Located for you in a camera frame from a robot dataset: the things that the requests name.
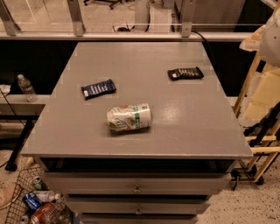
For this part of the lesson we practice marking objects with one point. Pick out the metal railing frame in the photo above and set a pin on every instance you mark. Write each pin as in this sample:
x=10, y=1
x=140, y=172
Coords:
x=73, y=20

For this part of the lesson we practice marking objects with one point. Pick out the wire mesh basket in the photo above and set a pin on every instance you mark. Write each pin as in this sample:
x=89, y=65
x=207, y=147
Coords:
x=18, y=212

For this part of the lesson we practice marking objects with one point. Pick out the grey drawer cabinet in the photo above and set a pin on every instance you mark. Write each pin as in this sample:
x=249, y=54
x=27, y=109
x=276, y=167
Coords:
x=163, y=174

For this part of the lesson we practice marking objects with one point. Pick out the green soda can in basket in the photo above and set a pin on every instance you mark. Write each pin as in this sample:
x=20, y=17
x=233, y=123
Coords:
x=39, y=184

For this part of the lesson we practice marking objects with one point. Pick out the clear plastic water bottle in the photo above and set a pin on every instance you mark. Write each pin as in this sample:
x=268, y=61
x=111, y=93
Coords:
x=27, y=88

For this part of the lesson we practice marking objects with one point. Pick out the blue soda can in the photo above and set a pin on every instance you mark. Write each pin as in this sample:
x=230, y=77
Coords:
x=32, y=201

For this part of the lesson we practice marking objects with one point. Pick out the red soda can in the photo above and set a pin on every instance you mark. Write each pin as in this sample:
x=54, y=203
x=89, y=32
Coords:
x=37, y=217

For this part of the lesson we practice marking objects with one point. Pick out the grey side bench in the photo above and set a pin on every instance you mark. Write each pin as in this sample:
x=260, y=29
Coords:
x=15, y=109

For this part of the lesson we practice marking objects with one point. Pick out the plastic bottle in basket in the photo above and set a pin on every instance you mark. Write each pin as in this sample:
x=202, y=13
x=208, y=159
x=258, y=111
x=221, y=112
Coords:
x=47, y=196

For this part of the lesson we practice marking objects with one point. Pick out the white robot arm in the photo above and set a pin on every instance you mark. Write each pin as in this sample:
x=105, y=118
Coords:
x=270, y=41

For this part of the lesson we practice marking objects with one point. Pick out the blue rxbar wrapper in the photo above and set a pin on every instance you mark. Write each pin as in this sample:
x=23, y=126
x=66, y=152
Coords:
x=98, y=89

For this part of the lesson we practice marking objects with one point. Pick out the crushed white green 7up can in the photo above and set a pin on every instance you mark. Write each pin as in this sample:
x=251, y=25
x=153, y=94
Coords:
x=129, y=117

